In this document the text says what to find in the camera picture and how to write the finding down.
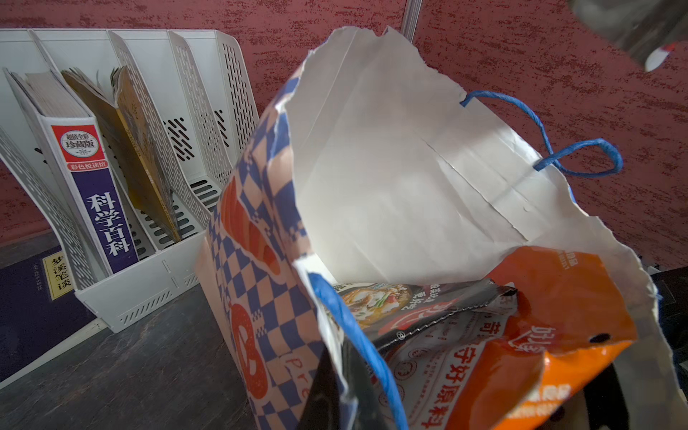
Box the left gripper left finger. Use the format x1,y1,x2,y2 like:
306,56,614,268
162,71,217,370
297,349,340,430

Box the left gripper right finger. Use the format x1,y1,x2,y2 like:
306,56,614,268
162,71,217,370
341,340,388,430

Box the black red condiment packet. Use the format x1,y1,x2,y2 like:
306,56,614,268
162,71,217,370
334,279,518,352

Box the orange red condiment packet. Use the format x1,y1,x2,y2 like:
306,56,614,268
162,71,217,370
375,245,638,430

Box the checkered paper bag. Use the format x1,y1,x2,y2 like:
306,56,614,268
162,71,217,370
197,27,687,429

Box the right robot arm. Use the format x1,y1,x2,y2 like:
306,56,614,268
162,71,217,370
568,0,687,73

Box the dark blue book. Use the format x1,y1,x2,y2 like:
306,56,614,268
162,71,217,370
1,247,107,388

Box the yellow comic book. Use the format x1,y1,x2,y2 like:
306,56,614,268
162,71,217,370
61,66,181,242

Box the white file organizer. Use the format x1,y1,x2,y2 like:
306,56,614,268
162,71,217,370
1,29,258,333

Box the blue spine book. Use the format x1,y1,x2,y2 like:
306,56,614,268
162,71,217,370
3,68,138,276

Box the right metal corner post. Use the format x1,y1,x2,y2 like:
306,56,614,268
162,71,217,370
401,0,423,43

